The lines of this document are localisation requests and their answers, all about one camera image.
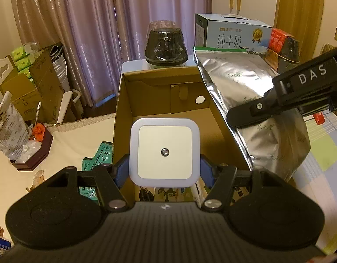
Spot white carved chair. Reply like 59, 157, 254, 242
0, 55, 17, 94

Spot orange toy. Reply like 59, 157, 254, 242
32, 123, 45, 141

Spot brown cardboard box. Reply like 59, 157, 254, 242
113, 65, 254, 202

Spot green tissue pack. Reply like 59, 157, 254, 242
12, 45, 30, 61
16, 59, 31, 72

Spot white ointment box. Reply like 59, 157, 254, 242
155, 188, 199, 202

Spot cream embroidered cloth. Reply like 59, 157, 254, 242
0, 112, 117, 242

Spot dark wooden tray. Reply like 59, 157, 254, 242
9, 123, 54, 172

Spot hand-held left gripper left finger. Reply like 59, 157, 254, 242
46, 153, 130, 211

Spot large brown carton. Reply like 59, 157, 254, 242
0, 42, 67, 124

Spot white folded rack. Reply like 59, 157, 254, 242
52, 45, 81, 124

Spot shiny mauve curtain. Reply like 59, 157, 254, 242
8, 0, 213, 116

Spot silver foil bag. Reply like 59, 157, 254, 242
194, 46, 312, 182

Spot white square night light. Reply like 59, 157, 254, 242
129, 116, 201, 188

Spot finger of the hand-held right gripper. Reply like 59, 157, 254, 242
226, 93, 284, 129

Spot teal printed packet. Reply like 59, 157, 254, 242
82, 156, 101, 198
94, 141, 114, 167

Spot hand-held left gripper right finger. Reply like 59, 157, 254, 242
200, 155, 284, 211

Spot milk carton case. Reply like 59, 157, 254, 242
194, 13, 273, 54

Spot black audio cable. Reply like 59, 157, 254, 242
139, 187, 155, 202

